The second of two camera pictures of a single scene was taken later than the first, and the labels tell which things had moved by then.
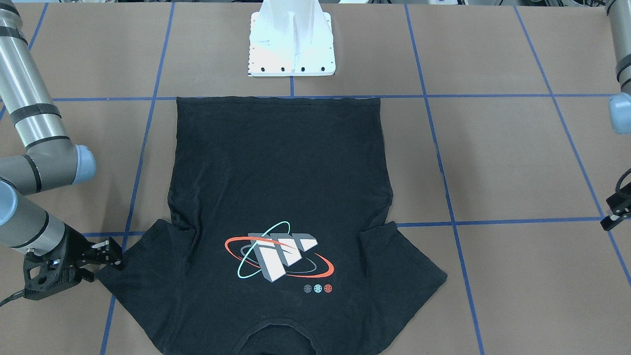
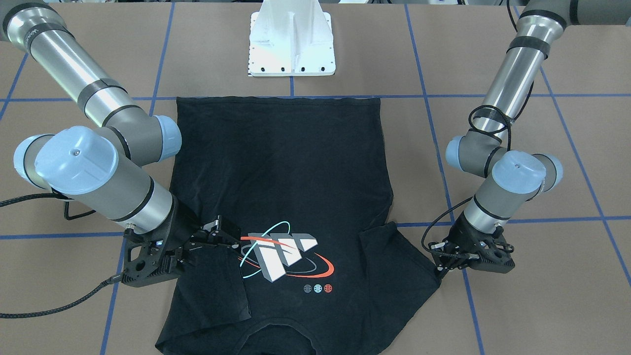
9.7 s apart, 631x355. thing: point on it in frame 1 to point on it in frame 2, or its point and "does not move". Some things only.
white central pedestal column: [291, 38] does not move
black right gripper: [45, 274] to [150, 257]
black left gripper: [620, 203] to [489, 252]
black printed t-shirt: [280, 208] does not move
